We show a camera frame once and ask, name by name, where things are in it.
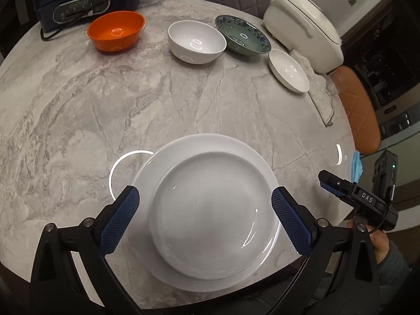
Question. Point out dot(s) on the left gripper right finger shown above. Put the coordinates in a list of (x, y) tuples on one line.
[(297, 220)]

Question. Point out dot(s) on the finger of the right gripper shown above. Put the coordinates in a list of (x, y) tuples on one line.
[(340, 188)]

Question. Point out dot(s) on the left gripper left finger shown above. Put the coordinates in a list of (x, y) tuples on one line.
[(115, 218)]

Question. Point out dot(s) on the medium white plate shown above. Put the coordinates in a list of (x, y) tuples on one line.
[(211, 215)]

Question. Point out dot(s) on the small white dish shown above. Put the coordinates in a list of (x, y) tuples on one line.
[(288, 72)]

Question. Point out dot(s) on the green blue patterned dish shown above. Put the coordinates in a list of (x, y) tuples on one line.
[(242, 37)]

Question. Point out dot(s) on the orange plastic bowl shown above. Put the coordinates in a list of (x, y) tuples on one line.
[(116, 31)]

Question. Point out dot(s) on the large white bowl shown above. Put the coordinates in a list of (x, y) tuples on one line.
[(195, 42)]

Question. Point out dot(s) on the person's right hand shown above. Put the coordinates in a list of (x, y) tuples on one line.
[(380, 243)]

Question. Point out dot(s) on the blue face mask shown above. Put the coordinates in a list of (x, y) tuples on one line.
[(356, 167)]

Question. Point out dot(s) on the orange leather chair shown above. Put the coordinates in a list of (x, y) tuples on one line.
[(360, 112)]

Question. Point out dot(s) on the large white dinner plate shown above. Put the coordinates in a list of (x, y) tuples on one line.
[(146, 182)]

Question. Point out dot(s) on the grey dish cloth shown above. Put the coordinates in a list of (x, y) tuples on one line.
[(318, 89)]

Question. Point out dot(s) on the clear drinking glass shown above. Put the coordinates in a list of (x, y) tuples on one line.
[(334, 83)]

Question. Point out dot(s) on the white rice cooker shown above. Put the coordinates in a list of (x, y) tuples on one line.
[(300, 25)]

